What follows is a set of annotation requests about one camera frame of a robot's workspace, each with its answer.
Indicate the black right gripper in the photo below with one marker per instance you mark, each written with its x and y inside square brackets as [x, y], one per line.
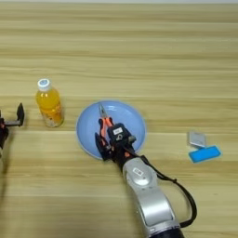
[122, 153]

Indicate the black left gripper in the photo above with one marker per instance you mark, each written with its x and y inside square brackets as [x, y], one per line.
[6, 124]

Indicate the orange black needle-nose pliers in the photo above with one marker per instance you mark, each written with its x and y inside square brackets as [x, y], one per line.
[104, 119]

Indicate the light blue round plate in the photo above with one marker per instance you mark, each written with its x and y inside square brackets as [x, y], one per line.
[86, 130]

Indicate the small silver grey box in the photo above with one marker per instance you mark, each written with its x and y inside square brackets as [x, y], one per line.
[197, 139]

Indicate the blue rectangular block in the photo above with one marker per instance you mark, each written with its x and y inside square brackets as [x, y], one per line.
[204, 154]

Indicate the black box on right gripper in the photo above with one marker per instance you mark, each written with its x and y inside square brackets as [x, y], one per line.
[118, 133]

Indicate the orange juice bottle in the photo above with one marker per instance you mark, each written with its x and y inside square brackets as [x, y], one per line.
[49, 105]

